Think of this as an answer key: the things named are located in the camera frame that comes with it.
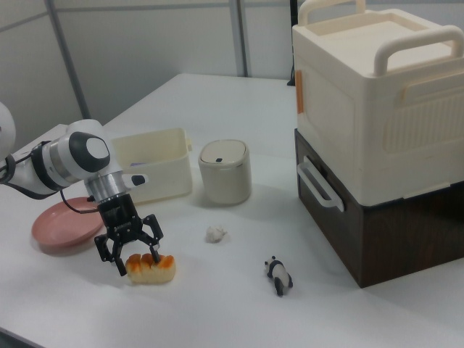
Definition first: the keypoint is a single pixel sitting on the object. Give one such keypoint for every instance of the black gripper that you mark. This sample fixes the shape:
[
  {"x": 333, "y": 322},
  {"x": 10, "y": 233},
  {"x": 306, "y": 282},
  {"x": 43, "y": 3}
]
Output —
[{"x": 119, "y": 217}]

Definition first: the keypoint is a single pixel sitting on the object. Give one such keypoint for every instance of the toy bread loaf orange glaze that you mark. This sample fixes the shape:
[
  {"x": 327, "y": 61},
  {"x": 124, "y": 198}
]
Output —
[{"x": 152, "y": 275}]

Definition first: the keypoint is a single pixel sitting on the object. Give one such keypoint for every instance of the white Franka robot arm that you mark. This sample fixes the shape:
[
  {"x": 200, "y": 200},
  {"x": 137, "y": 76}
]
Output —
[{"x": 87, "y": 145}]

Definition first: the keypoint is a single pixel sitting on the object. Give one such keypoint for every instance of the pink plastic plate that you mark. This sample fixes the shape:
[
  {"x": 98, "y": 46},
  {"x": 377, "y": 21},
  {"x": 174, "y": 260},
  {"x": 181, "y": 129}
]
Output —
[{"x": 54, "y": 228}]

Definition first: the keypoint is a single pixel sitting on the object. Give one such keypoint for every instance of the cream open plastic bin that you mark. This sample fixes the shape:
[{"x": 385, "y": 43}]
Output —
[{"x": 163, "y": 174}]

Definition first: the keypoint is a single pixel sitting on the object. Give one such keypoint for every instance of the small white crumpled paper ball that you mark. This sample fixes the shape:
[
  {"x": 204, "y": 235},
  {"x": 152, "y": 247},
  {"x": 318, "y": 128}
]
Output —
[{"x": 215, "y": 235}]

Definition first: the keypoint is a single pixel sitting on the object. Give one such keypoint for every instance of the small beige lidded trash can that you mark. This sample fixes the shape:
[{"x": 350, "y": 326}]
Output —
[{"x": 224, "y": 177}]

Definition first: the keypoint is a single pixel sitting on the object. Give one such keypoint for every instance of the black white panda figurine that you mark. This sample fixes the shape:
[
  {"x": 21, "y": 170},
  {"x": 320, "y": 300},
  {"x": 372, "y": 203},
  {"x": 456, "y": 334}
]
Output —
[{"x": 278, "y": 270}]

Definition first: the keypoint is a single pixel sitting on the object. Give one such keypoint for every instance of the orange tape strip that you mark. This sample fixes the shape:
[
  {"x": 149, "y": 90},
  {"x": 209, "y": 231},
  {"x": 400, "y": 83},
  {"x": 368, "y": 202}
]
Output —
[{"x": 300, "y": 92}]

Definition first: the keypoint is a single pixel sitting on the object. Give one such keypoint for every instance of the dark brown drawer box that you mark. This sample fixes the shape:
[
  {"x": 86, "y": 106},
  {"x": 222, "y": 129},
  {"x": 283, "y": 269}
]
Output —
[{"x": 398, "y": 239}]

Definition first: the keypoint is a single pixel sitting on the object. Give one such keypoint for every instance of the black camera stand pole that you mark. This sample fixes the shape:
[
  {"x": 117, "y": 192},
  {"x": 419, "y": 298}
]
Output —
[{"x": 293, "y": 36}]

